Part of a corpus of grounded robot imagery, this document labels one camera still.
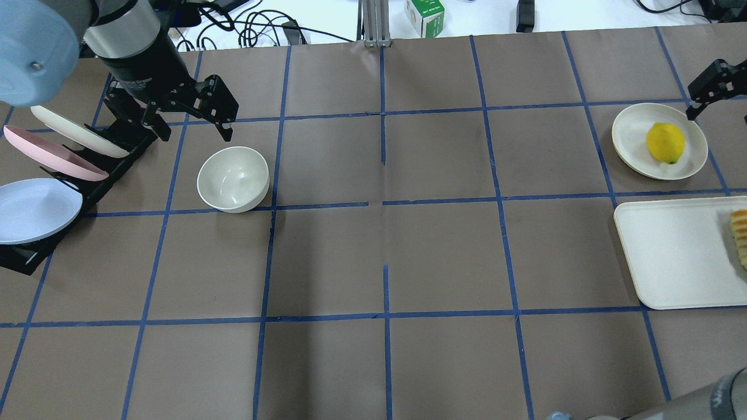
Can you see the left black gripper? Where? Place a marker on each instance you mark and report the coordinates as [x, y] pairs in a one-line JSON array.
[[150, 71]]

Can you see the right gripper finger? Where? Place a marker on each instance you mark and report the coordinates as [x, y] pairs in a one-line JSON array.
[[719, 81]]

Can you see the yellow lemon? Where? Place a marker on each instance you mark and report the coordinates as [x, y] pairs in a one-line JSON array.
[[665, 142]]

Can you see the white ceramic bowl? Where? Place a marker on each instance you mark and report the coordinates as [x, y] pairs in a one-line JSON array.
[[234, 180]]

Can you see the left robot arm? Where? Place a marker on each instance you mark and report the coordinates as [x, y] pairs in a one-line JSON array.
[[41, 44]]

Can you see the cream round plate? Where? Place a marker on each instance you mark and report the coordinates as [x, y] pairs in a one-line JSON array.
[[629, 132]]

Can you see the cream plate in rack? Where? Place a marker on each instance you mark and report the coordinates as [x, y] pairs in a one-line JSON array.
[[79, 134]]

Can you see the pink plate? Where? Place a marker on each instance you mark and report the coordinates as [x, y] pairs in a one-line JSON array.
[[52, 155]]

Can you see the sliced yellow bread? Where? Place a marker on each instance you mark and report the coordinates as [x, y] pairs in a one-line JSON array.
[[737, 225]]

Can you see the light blue plate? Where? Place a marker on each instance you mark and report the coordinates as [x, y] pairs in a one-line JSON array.
[[36, 208]]

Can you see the white rectangular tray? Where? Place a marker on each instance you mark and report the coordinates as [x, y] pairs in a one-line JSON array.
[[680, 252]]

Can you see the black power adapter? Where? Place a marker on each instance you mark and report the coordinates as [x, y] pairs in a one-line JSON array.
[[525, 16]]

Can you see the black dish rack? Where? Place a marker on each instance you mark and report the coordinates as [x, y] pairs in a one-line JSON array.
[[26, 258]]

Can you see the green white carton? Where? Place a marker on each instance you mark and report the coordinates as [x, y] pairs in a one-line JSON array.
[[427, 17]]

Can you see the aluminium frame post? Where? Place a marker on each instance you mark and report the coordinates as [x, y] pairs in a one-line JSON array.
[[373, 24]]

